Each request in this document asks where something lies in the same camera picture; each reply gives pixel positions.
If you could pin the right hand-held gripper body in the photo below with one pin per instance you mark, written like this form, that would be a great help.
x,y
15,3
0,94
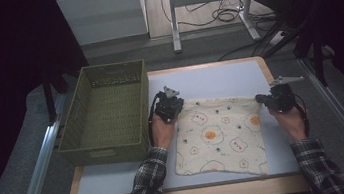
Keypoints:
x,y
281,97

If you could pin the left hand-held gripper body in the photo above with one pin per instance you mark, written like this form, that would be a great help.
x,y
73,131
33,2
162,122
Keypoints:
x,y
167,105

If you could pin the person's left hand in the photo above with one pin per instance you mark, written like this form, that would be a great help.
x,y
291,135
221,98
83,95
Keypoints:
x,y
164,132

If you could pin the white cabinet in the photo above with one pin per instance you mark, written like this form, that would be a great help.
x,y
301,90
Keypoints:
x,y
102,17

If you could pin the person's right hand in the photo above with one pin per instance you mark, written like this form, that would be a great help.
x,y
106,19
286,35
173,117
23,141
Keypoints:
x,y
292,123

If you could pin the white power strip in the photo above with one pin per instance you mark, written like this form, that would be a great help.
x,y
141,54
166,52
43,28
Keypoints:
x,y
276,39

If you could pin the green plastic basket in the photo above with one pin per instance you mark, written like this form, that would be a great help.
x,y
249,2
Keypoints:
x,y
109,118

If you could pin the grey metal strip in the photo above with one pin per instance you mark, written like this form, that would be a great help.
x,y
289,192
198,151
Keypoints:
x,y
185,187

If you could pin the black stand leg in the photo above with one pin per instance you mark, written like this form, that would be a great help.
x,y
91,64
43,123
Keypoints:
x,y
49,96

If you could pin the black tripod stand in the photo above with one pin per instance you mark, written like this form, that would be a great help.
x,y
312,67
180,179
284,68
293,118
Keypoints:
x,y
303,39

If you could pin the cream egg print cloth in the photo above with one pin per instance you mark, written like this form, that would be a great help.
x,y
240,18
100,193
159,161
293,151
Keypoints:
x,y
220,137

